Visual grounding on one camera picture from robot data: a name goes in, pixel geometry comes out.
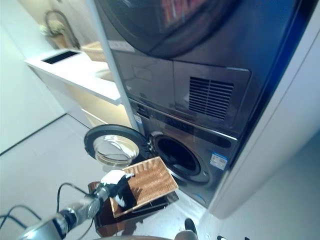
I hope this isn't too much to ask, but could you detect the grey robot torso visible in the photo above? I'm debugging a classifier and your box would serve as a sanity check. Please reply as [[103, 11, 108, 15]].
[[99, 227, 181, 240]]

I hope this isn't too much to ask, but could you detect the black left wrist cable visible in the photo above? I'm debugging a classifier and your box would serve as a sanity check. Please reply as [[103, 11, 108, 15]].
[[0, 183, 90, 227]]

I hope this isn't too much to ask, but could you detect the cream cabinet with white counter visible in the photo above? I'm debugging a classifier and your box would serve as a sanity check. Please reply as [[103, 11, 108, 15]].
[[24, 48, 133, 128]]

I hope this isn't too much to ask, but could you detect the black rectangular counter inset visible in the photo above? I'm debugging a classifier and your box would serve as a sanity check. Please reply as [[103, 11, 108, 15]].
[[41, 49, 78, 65]]

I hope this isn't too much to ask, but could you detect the low wicker tray basket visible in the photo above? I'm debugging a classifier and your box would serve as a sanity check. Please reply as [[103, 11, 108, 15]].
[[81, 41, 108, 62]]

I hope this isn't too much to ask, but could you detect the square blue white sticker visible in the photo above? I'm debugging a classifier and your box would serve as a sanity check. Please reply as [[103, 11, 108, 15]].
[[209, 151, 230, 168]]

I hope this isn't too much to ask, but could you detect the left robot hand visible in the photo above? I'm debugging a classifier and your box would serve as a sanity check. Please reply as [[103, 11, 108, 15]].
[[101, 169, 136, 208]]

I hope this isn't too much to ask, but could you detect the blue and white base sticker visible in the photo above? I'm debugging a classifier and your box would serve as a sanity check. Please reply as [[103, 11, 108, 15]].
[[193, 192, 208, 205]]

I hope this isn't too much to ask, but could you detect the flower pot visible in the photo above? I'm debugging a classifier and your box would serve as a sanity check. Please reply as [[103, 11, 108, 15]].
[[39, 9, 81, 50]]

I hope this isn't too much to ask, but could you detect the black left robot foot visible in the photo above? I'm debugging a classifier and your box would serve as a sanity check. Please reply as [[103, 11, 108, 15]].
[[184, 218, 198, 232]]

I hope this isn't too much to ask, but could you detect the dark stacked tumble dryer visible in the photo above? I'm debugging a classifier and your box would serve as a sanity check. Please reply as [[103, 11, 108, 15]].
[[94, 0, 310, 137]]

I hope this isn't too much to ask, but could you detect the orange woven wicker basket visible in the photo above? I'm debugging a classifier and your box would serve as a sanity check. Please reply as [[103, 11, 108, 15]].
[[109, 156, 180, 218]]

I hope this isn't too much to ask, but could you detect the black garment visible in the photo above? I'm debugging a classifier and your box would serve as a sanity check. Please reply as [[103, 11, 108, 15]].
[[113, 178, 140, 210]]

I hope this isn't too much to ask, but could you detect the grey front-load washing machine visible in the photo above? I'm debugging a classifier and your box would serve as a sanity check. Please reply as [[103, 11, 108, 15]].
[[128, 98, 240, 210]]

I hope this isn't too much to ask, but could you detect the glossy dark brown stool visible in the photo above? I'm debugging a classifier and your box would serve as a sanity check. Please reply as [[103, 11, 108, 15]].
[[87, 181, 180, 237]]

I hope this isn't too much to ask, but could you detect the round glass washing machine door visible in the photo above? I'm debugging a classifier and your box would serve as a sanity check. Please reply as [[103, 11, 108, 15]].
[[83, 124, 147, 167]]

